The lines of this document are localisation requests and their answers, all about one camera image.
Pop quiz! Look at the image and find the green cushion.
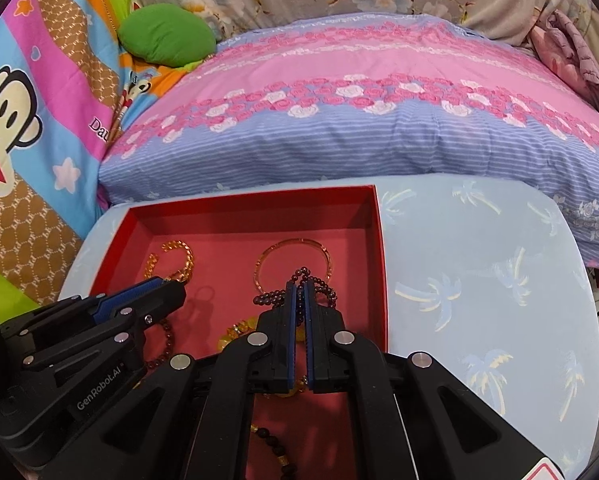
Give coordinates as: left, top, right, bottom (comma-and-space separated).
118, 3, 216, 67

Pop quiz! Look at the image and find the colourful cartoon monkey blanket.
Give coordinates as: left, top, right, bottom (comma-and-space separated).
0, 0, 190, 306

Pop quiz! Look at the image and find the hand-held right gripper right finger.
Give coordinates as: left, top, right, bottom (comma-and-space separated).
303, 280, 565, 480

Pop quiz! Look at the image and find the gold bangle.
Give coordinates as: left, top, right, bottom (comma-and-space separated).
253, 238, 333, 301

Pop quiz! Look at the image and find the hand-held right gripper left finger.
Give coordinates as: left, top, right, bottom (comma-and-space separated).
86, 280, 300, 480

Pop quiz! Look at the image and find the red cardboard box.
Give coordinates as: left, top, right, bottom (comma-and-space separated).
86, 185, 391, 480

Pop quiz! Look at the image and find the dark brown bead bracelet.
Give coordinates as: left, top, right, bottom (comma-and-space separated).
249, 422, 300, 480

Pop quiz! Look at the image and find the gold braided cuff bracelet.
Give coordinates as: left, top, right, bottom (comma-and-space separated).
146, 241, 196, 283

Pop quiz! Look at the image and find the light blue palm tablecloth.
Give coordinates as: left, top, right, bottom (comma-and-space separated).
59, 177, 599, 480

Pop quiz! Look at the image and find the pink and blue floral pillow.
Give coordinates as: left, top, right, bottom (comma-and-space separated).
99, 15, 599, 268

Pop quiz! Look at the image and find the dark red bead bracelet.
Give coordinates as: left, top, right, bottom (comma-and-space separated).
142, 317, 176, 366

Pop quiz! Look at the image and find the purple garnet bead bracelet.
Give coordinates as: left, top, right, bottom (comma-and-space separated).
253, 267, 337, 311

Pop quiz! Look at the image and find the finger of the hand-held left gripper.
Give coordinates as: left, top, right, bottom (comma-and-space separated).
0, 280, 187, 342
23, 299, 186, 387

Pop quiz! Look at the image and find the folded pink quilt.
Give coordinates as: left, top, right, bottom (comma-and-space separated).
529, 10, 599, 131

